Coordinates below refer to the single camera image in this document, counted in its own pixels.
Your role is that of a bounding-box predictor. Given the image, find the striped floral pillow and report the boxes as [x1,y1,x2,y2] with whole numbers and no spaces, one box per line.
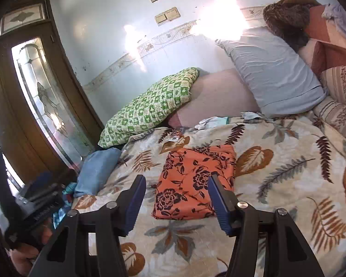
[320,64,346,111]
[311,96,346,151]

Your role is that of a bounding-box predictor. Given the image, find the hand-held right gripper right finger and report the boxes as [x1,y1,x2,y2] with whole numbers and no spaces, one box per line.
[208,174,325,277]

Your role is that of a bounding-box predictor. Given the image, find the orange floral print pants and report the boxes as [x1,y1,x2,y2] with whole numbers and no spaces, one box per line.
[151,146,237,220]

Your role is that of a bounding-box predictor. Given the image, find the teal blue striped knit sweater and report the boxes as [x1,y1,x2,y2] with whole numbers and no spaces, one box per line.
[52,182,78,230]

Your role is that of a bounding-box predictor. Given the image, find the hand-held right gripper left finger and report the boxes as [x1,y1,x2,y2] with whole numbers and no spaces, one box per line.
[27,175,147,277]

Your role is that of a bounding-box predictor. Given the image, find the person's left hand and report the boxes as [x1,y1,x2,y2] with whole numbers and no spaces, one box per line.
[8,226,55,277]

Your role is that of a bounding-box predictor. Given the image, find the pale pink pillow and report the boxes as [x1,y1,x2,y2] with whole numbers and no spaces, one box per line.
[169,68,261,129]

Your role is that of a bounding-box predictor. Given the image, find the leaf print fleece blanket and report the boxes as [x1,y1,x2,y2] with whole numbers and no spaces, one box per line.
[55,114,346,277]

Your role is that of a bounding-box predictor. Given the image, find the lavender cloth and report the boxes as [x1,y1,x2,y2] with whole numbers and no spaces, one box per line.
[322,3,346,44]

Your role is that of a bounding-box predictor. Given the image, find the green white patterned pillow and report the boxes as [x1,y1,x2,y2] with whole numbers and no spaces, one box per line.
[98,67,201,148]

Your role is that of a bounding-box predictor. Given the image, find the grey blue pillow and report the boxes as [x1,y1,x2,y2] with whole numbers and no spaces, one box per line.
[215,26,328,119]

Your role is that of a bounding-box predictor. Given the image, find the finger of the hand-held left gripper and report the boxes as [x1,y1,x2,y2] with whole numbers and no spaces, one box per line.
[18,169,78,198]

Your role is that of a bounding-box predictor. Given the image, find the wooden wardrobe with glass door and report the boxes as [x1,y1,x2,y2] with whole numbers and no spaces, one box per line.
[0,0,104,185]

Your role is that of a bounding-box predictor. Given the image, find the brown furry throw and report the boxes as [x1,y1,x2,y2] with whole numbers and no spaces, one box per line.
[262,0,324,51]

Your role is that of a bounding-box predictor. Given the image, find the small paper packet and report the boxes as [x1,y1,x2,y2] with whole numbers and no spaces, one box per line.
[166,134,185,147]

